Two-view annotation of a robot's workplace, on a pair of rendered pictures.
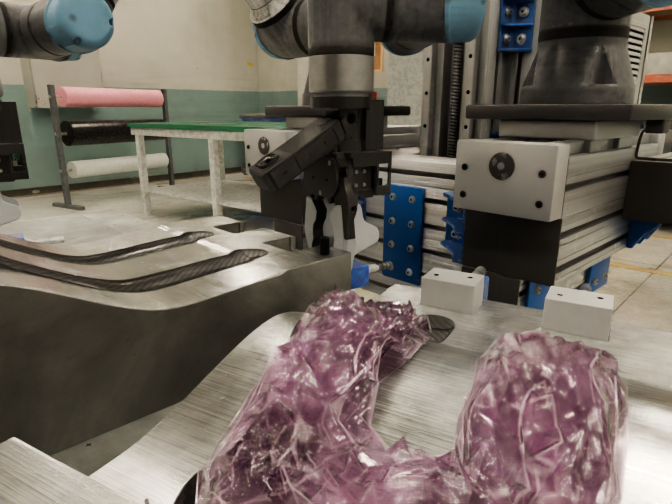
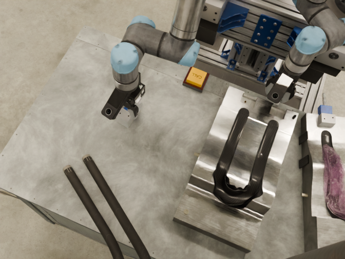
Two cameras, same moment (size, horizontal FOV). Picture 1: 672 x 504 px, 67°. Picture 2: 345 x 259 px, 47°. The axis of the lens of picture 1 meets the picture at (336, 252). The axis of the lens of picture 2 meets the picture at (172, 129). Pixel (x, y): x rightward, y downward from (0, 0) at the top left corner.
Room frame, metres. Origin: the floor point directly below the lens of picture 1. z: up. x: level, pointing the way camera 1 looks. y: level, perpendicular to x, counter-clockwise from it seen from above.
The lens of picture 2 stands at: (0.16, 0.70, 2.12)
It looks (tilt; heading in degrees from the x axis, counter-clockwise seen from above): 66 degrees down; 328
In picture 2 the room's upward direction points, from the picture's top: 9 degrees clockwise
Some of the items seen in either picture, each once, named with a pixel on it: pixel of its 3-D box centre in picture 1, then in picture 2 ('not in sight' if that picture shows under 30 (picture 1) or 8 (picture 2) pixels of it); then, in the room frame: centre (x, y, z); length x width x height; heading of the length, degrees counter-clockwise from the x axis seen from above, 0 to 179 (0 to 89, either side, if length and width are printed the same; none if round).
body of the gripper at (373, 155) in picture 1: (345, 149); (290, 72); (0.62, -0.01, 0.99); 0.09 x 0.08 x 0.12; 124
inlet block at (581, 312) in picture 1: (580, 307); not in sight; (0.44, -0.23, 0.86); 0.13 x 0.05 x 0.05; 151
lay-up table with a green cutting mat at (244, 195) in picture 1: (255, 167); not in sight; (4.65, 0.73, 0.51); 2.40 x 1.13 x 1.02; 51
